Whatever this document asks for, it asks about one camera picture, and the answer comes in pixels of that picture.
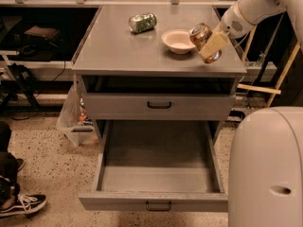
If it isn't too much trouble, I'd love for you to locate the closed grey top drawer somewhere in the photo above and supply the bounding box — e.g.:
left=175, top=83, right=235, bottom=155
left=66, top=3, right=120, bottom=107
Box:
left=82, top=93, right=236, bottom=121

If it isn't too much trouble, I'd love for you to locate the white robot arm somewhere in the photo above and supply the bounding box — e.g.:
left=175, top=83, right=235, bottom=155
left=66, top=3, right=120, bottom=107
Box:
left=199, top=0, right=303, bottom=227

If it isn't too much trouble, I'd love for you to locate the black trouser leg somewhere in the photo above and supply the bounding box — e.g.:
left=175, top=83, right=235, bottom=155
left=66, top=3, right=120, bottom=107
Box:
left=0, top=121, right=20, bottom=208

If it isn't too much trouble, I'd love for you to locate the green soda can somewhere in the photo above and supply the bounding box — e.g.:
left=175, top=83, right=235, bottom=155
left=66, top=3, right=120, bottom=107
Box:
left=128, top=12, right=157, bottom=34

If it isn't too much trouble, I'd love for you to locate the open grey middle drawer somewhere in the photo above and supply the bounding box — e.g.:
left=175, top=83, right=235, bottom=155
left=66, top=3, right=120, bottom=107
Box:
left=79, top=120, right=228, bottom=212

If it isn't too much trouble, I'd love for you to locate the black and white sneaker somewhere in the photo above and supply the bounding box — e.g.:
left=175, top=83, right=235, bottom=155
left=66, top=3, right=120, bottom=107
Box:
left=0, top=194, right=46, bottom=218

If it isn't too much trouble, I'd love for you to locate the grey drawer cabinet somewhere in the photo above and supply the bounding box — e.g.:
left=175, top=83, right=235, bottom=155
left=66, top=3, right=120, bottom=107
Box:
left=73, top=4, right=246, bottom=134

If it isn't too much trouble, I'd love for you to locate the wooden stick frame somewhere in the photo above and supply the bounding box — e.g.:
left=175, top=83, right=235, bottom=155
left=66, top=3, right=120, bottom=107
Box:
left=238, top=26, right=300, bottom=107

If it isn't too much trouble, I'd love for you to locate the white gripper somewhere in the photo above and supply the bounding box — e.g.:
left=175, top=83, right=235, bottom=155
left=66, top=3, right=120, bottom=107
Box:
left=199, top=2, right=256, bottom=61

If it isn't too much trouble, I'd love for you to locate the white paper bowl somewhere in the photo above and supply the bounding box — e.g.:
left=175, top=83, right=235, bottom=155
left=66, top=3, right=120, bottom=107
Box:
left=162, top=29, right=195, bottom=55

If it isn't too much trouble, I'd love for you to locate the orange soda can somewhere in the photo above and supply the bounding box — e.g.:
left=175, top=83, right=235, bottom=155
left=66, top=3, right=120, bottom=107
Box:
left=189, top=23, right=222, bottom=63

